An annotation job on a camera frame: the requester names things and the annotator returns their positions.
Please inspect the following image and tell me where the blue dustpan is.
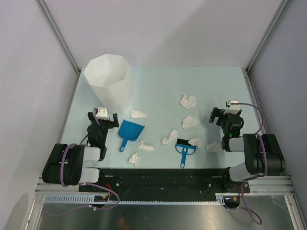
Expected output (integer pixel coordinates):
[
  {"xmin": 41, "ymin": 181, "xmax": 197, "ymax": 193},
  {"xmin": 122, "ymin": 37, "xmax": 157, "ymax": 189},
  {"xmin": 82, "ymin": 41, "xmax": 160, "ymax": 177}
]
[{"xmin": 118, "ymin": 120, "xmax": 145, "ymax": 152}]

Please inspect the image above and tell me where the blue hand brush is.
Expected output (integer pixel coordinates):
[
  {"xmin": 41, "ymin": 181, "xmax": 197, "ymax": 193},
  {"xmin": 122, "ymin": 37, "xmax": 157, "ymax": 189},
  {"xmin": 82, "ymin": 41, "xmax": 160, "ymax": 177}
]
[{"xmin": 175, "ymin": 138, "xmax": 197, "ymax": 169}]

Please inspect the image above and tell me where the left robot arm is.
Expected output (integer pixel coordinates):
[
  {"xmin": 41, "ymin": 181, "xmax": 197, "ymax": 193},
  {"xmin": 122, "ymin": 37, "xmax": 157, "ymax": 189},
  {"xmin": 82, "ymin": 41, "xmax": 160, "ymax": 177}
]
[{"xmin": 42, "ymin": 108, "xmax": 119, "ymax": 192}]

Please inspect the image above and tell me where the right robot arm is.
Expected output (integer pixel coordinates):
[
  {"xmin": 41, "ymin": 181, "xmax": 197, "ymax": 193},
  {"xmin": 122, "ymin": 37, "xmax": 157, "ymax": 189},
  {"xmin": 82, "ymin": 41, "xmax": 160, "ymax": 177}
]
[{"xmin": 209, "ymin": 107, "xmax": 286, "ymax": 192}]

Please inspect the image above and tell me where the paper scrap near right arm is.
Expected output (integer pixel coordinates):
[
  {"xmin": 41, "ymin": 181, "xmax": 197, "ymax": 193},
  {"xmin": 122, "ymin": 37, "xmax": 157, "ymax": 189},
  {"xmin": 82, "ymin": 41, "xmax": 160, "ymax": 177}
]
[{"xmin": 205, "ymin": 141, "xmax": 222, "ymax": 152}]

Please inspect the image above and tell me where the paper scrap near bin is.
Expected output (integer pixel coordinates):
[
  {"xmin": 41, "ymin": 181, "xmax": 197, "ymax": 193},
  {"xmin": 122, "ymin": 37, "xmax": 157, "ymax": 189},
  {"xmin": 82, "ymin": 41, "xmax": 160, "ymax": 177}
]
[{"xmin": 130, "ymin": 110, "xmax": 147, "ymax": 119}]

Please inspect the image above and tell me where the paper scrap far right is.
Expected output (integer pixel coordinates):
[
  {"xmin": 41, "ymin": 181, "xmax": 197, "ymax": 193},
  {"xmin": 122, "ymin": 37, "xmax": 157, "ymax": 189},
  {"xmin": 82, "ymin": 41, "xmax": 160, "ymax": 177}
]
[{"xmin": 179, "ymin": 94, "xmax": 197, "ymax": 110}]

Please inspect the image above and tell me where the paper scrap centre right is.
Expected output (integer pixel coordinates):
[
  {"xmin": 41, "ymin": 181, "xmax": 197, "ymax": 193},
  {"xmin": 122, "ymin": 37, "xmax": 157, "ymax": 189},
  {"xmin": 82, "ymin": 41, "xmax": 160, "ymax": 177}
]
[{"xmin": 181, "ymin": 116, "xmax": 200, "ymax": 130}]

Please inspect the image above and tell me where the paper scrap by brush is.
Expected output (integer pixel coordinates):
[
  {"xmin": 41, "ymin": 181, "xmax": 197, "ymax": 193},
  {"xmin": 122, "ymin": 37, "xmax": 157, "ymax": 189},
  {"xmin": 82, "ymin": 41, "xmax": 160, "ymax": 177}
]
[{"xmin": 188, "ymin": 138, "xmax": 202, "ymax": 148}]

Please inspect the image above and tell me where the paper scrap front centre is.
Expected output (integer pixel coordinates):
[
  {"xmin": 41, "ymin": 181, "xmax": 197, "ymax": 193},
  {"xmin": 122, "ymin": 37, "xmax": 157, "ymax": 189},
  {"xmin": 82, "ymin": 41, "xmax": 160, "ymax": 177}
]
[{"xmin": 137, "ymin": 140, "xmax": 154, "ymax": 151}]

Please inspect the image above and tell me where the white faceted bin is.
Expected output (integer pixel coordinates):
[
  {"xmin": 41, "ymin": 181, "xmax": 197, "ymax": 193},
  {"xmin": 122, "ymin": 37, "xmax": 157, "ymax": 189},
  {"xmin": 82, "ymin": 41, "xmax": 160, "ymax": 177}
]
[{"xmin": 83, "ymin": 54, "xmax": 132, "ymax": 114}]

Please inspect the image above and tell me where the paper scrap front left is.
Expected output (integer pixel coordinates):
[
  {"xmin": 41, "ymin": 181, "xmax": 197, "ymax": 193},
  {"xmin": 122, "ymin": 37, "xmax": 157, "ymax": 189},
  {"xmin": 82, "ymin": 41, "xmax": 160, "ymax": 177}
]
[{"xmin": 128, "ymin": 153, "xmax": 139, "ymax": 167}]

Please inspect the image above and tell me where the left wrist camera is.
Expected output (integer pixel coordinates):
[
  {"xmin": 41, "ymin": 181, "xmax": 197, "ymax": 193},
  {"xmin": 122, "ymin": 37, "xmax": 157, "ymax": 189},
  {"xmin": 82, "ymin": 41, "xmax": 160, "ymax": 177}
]
[{"xmin": 96, "ymin": 107, "xmax": 109, "ymax": 120}]

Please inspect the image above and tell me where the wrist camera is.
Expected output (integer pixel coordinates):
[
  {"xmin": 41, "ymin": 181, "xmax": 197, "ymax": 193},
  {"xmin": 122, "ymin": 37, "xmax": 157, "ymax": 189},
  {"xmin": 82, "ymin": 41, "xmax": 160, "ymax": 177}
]
[
  {"xmin": 224, "ymin": 100, "xmax": 240, "ymax": 114},
  {"xmin": 96, "ymin": 107, "xmax": 109, "ymax": 120}
]

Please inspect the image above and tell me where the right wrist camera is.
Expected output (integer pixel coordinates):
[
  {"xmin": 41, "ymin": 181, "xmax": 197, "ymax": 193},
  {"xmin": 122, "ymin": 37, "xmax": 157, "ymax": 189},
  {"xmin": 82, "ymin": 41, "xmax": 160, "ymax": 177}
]
[{"xmin": 224, "ymin": 100, "xmax": 240, "ymax": 114}]

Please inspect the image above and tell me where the right aluminium side rail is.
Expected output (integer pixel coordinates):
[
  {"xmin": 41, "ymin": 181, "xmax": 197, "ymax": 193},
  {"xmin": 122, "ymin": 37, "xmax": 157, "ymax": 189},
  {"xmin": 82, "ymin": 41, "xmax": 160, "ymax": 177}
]
[{"xmin": 242, "ymin": 68, "xmax": 266, "ymax": 134}]

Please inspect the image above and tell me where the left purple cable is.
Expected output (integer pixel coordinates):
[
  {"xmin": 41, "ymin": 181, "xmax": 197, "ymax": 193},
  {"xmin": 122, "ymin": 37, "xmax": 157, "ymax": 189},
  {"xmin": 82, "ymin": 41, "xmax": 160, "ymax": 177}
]
[{"xmin": 43, "ymin": 117, "xmax": 120, "ymax": 217}]

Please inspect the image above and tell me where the purple cable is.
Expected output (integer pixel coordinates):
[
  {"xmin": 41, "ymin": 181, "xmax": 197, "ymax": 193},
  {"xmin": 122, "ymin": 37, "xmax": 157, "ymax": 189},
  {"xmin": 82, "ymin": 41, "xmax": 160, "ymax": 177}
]
[
  {"xmin": 43, "ymin": 117, "xmax": 120, "ymax": 217},
  {"xmin": 237, "ymin": 102, "xmax": 267, "ymax": 225}
]

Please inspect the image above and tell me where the white slotted cable duct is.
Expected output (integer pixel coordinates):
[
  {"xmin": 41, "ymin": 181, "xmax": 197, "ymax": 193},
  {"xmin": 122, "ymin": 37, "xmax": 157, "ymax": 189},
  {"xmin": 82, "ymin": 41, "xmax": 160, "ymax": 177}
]
[{"xmin": 43, "ymin": 192, "xmax": 228, "ymax": 205}]

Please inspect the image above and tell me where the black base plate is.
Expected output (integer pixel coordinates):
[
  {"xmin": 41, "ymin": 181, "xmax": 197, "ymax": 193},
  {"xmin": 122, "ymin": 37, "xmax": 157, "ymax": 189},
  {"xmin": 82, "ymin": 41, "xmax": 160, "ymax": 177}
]
[{"xmin": 78, "ymin": 167, "xmax": 250, "ymax": 201}]

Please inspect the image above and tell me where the right aluminium frame post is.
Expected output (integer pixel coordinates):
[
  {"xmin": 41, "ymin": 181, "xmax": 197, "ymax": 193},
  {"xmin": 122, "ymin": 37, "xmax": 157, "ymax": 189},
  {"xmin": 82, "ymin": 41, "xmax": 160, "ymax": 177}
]
[{"xmin": 245, "ymin": 0, "xmax": 293, "ymax": 73}]

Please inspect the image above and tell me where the aluminium frame post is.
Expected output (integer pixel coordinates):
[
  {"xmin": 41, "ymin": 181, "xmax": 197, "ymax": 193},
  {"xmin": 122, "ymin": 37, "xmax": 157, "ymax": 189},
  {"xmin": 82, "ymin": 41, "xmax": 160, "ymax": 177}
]
[
  {"xmin": 35, "ymin": 0, "xmax": 81, "ymax": 74},
  {"xmin": 245, "ymin": 0, "xmax": 293, "ymax": 73}
]

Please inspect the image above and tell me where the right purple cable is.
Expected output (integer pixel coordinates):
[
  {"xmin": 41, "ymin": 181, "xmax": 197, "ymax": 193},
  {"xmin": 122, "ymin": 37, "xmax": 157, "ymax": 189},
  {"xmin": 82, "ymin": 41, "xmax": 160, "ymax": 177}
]
[{"xmin": 237, "ymin": 102, "xmax": 267, "ymax": 225}]

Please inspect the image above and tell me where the left aluminium frame post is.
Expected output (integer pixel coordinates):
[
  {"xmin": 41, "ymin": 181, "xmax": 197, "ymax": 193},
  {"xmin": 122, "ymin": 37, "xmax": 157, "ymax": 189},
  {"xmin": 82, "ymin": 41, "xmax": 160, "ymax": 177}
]
[{"xmin": 35, "ymin": 0, "xmax": 81, "ymax": 74}]

